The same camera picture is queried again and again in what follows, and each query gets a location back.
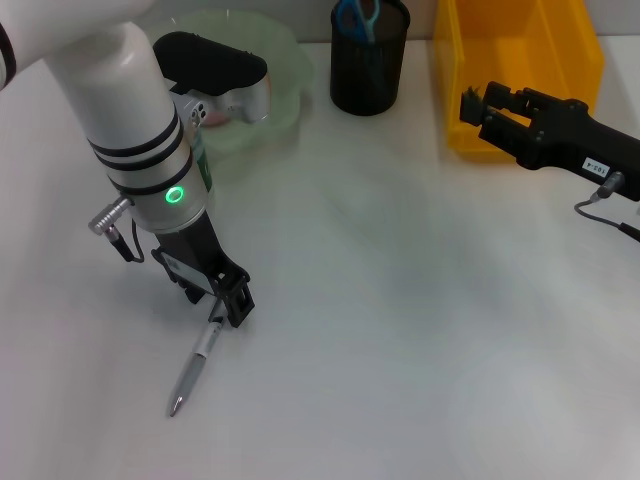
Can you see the yellow plastic storage bin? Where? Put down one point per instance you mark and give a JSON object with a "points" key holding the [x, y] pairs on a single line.
{"points": [[525, 50]]}

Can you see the clear water bottle green label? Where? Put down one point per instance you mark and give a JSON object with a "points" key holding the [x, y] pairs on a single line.
{"points": [[206, 170]]}

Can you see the black mesh cylinder bin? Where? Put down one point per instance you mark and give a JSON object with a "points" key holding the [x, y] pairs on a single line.
{"points": [[385, 70]]}

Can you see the green translucent plastic fruit plate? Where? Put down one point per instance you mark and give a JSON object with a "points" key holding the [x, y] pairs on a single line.
{"points": [[290, 65]]}

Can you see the pink toy peach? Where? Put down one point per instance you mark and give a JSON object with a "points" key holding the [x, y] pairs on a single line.
{"points": [[217, 120]]}

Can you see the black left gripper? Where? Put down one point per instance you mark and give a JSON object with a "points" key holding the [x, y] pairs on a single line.
{"points": [[195, 255]]}

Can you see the silver ballpoint pen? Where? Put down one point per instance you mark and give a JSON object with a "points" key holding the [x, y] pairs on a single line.
{"points": [[195, 360]]}

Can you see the blue capped scissors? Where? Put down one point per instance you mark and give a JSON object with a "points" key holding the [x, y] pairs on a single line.
{"points": [[357, 20]]}

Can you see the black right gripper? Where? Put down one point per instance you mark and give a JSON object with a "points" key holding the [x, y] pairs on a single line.
{"points": [[575, 135]]}

